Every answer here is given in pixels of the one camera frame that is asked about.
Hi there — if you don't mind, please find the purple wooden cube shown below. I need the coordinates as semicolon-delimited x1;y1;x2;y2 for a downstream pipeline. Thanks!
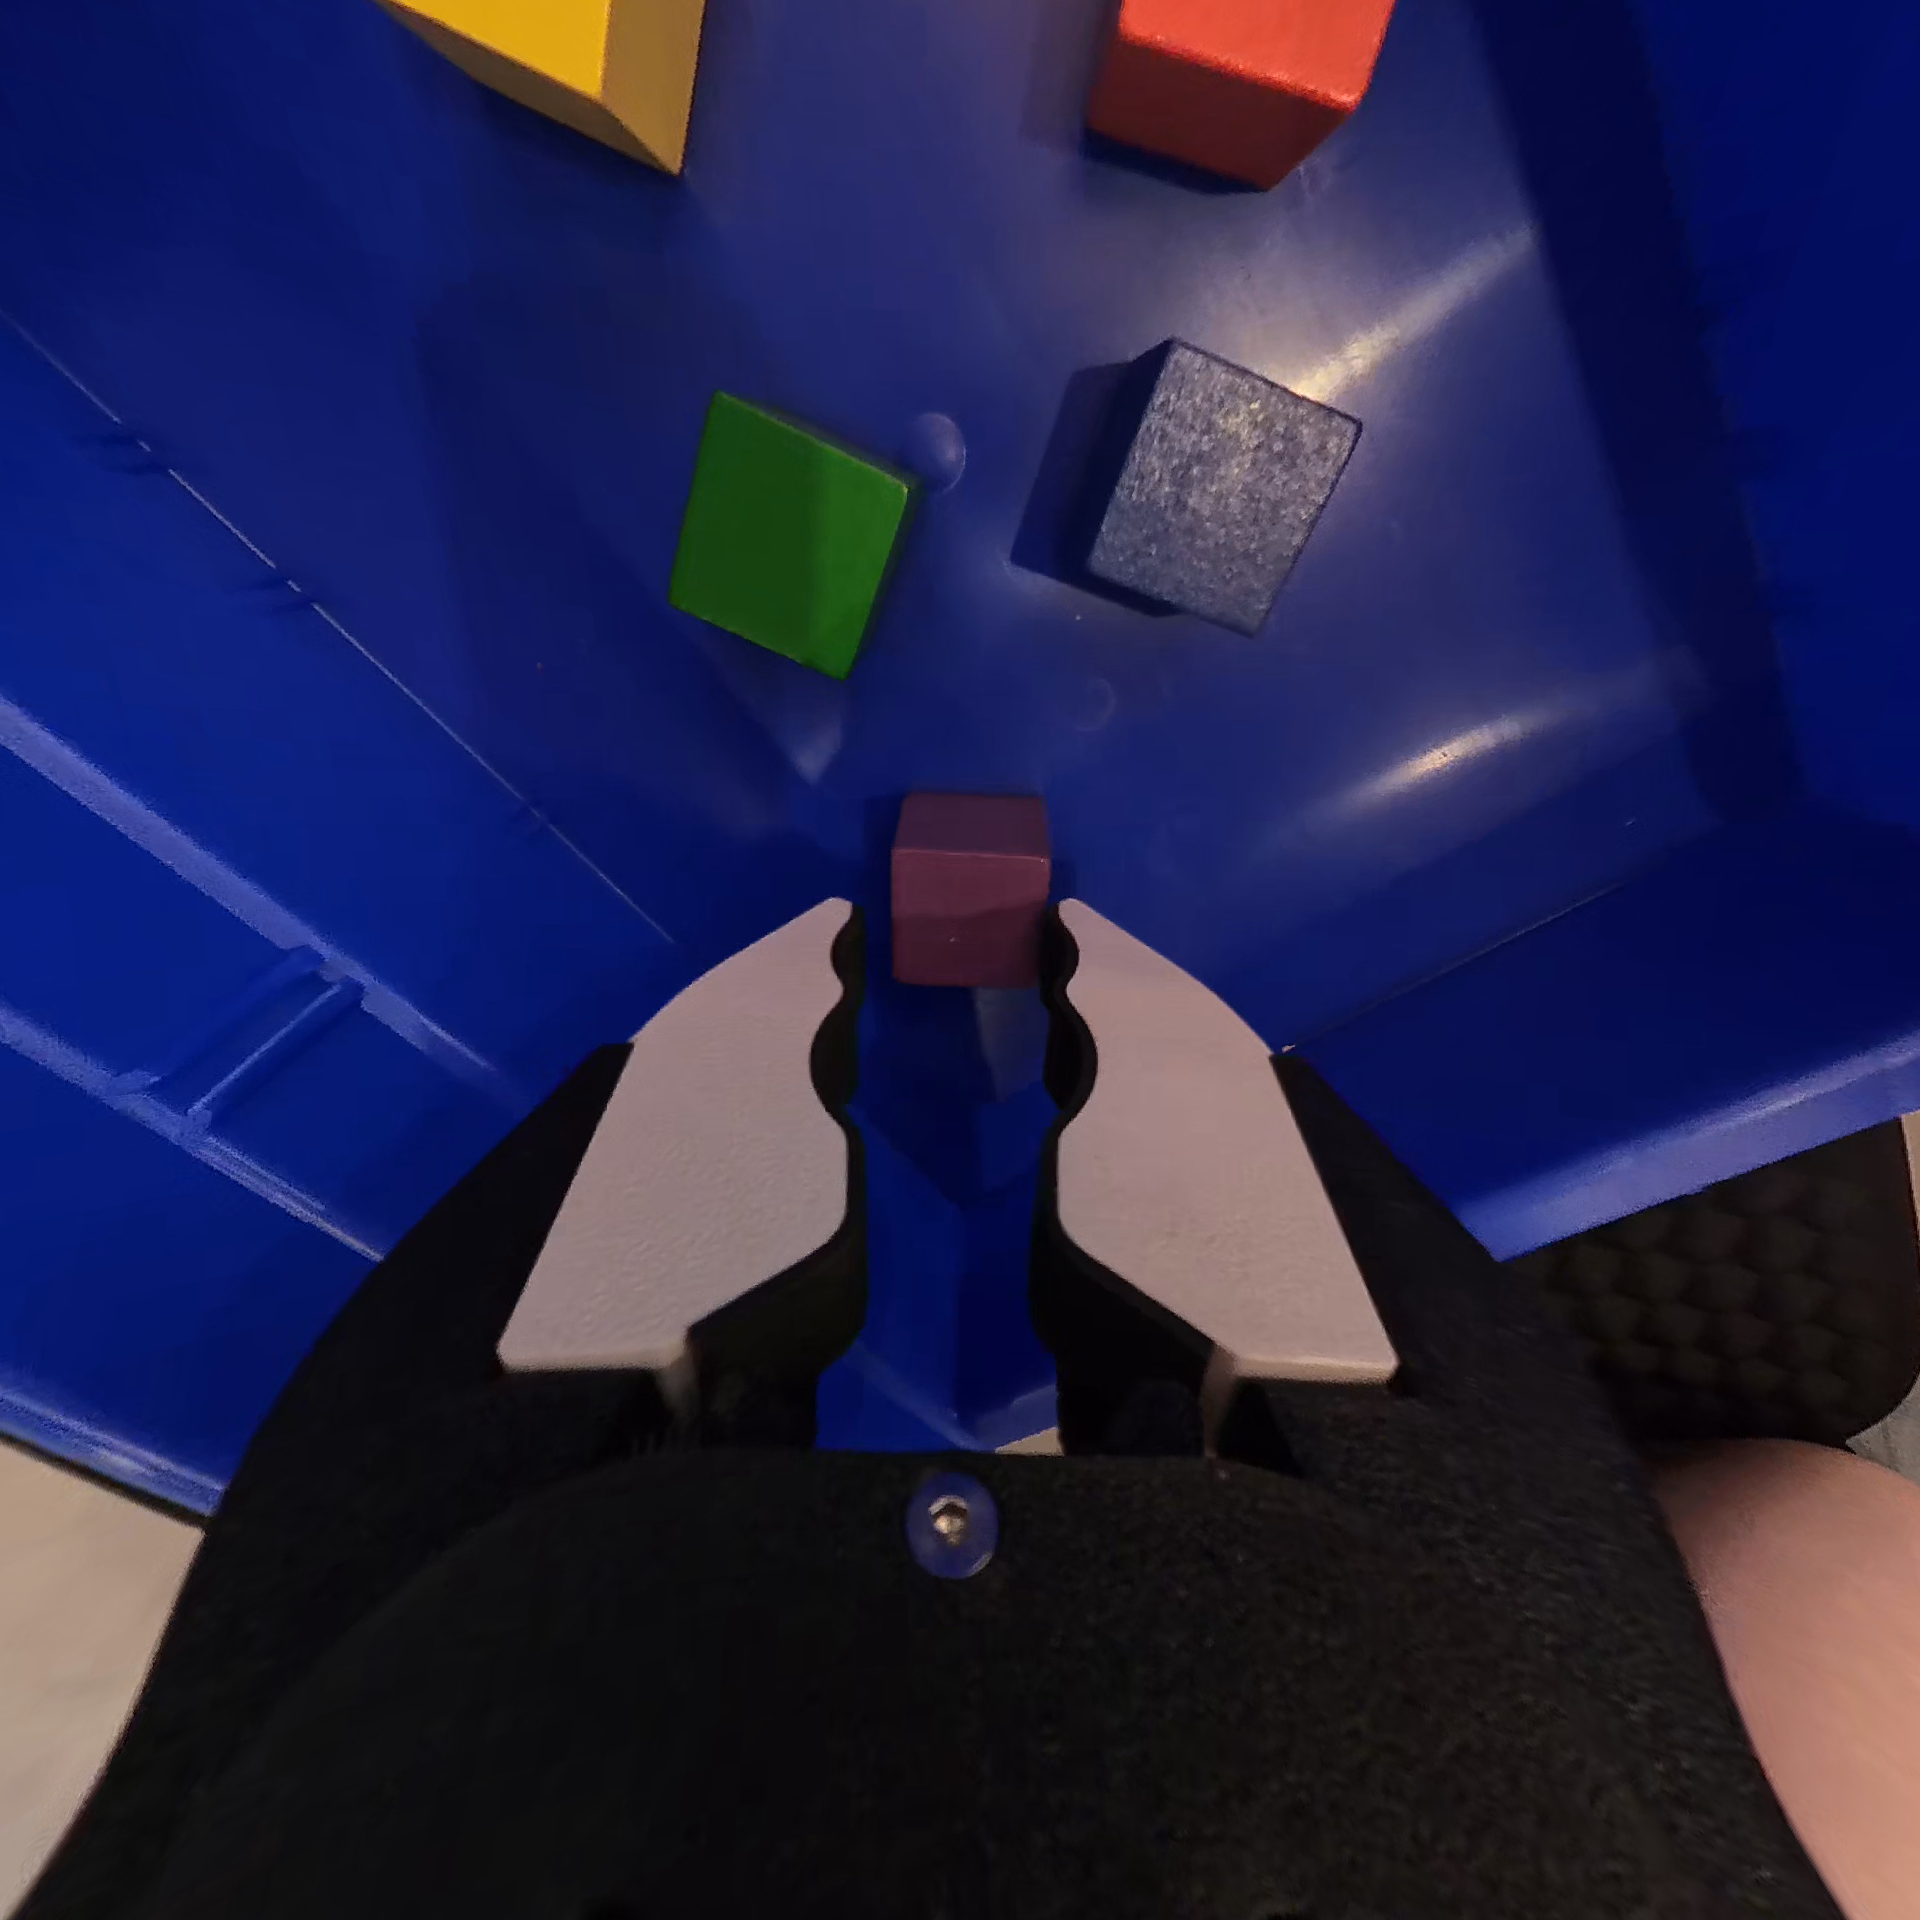
889;792;1054;992

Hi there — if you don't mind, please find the green wooden cube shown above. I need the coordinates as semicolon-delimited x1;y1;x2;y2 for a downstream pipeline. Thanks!
668;390;918;683

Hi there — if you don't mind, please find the dark blue wooden cube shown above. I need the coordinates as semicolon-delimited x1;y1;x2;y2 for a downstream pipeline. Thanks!
1012;339;1364;638

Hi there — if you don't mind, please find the orange wooden cube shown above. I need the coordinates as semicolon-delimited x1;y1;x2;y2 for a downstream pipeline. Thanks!
1086;0;1399;194

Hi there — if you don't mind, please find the blue plastic storage bin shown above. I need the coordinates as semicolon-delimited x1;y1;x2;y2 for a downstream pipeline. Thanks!
0;0;1920;1518

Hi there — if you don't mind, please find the yellow wooden cube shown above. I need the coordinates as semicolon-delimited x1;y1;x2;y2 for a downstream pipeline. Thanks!
375;0;707;177

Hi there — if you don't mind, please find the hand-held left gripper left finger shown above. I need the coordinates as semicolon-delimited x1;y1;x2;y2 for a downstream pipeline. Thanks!
495;897;872;1422

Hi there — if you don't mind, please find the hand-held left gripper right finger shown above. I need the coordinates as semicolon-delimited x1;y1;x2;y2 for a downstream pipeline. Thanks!
1030;897;1404;1422

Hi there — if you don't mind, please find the person's left forearm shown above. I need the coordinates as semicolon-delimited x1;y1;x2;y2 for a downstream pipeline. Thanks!
1657;1440;1920;1920

